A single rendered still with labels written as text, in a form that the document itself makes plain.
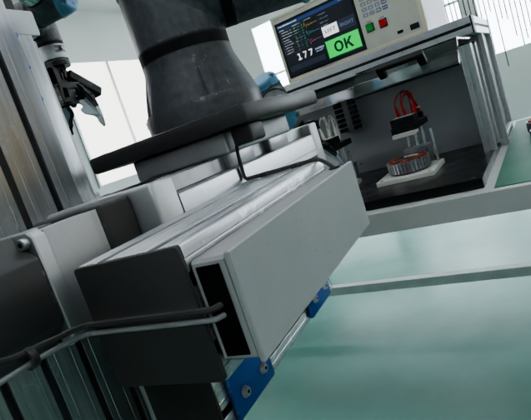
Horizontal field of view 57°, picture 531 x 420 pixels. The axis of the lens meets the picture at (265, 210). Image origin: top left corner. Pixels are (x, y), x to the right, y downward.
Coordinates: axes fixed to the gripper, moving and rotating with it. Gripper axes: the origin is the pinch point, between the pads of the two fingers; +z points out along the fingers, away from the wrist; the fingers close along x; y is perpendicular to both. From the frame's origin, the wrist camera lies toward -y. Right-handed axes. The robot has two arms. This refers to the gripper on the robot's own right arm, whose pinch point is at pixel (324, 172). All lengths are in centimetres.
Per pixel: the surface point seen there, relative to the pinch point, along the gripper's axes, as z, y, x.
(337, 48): -22.2, -27.6, 9.8
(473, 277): 90, -26, 19
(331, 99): -12.3, -17.9, 4.8
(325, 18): -30.2, -32.1, 8.9
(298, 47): -26.1, -29.9, -1.7
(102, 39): 17, -450, -445
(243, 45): 172, -641, -369
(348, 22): -27.2, -30.4, 15.0
